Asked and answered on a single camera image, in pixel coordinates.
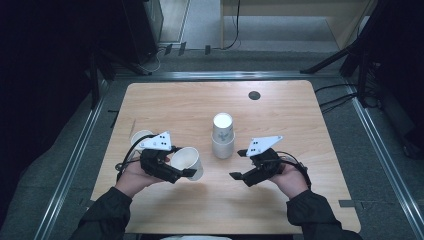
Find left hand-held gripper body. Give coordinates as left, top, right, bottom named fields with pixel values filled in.
left=139, top=130, right=184, bottom=184

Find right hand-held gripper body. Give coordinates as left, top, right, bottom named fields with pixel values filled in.
left=243, top=135, right=284, bottom=188

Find single white paper cup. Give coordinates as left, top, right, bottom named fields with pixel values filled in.
left=130, top=129, right=155, bottom=151
left=170, top=146, right=204, bottom=182

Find stack of white paper cups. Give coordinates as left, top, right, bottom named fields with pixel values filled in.
left=211, top=112, right=236, bottom=160

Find person's left hand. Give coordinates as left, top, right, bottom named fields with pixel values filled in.
left=116, top=156, right=171, bottom=198

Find person's right hand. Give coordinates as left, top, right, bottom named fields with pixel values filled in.
left=269, top=162, right=310, bottom=200

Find black metal stand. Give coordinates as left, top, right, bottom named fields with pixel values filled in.
left=87, top=46, right=153, bottom=109
left=299, top=0, right=424, bottom=109

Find dark computer tower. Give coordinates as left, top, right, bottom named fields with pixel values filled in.
left=121, top=0, right=165, bottom=65

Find light wooden desk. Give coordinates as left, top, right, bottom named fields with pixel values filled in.
left=219, top=0, right=379, bottom=51

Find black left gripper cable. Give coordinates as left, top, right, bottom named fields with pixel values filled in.
left=115, top=133, right=158, bottom=183

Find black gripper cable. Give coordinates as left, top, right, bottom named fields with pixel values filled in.
left=276, top=150, right=313, bottom=191
left=115, top=133, right=158, bottom=183

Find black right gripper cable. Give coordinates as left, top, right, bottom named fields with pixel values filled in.
left=276, top=150, right=313, bottom=191

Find metal floor rail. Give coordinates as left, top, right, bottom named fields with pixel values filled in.
left=346, top=83, right=424, bottom=240
left=113, top=70, right=341, bottom=81
left=33, top=79, right=111, bottom=240

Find white floor cable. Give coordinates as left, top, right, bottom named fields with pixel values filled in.
left=145, top=46, right=168, bottom=73

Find black floor cables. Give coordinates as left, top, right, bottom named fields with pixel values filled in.
left=314, top=83, right=360, bottom=115

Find black hanging cable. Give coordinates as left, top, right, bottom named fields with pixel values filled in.
left=222, top=0, right=242, bottom=51

